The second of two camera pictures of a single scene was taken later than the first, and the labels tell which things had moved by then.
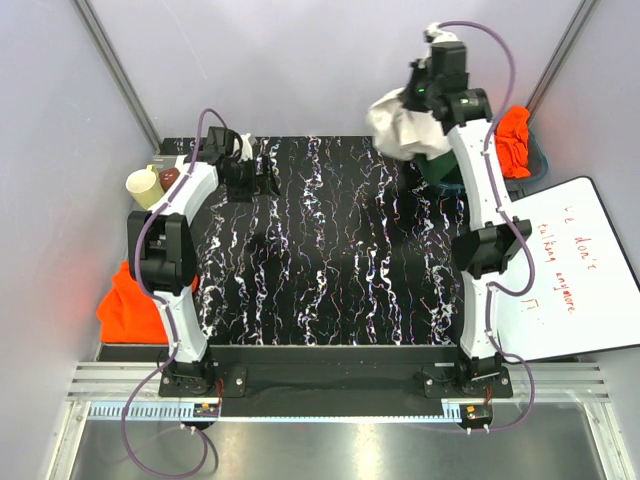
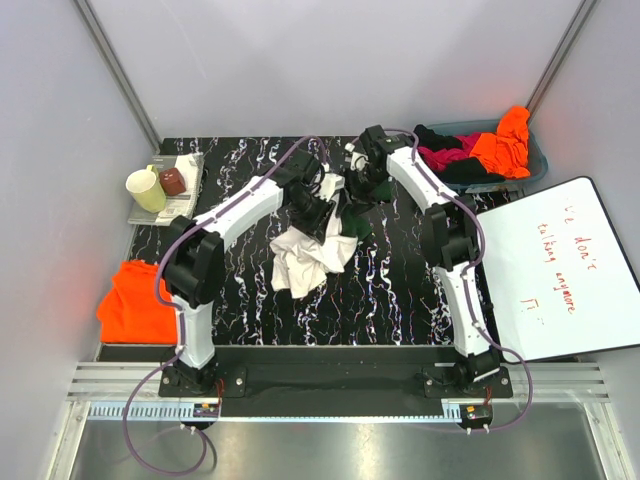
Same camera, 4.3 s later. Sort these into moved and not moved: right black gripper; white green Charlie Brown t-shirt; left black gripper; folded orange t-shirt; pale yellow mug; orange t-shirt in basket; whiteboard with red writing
Moved: left black gripper; right black gripper; white green Charlie Brown t-shirt
Not moved: folded orange t-shirt; pale yellow mug; orange t-shirt in basket; whiteboard with red writing
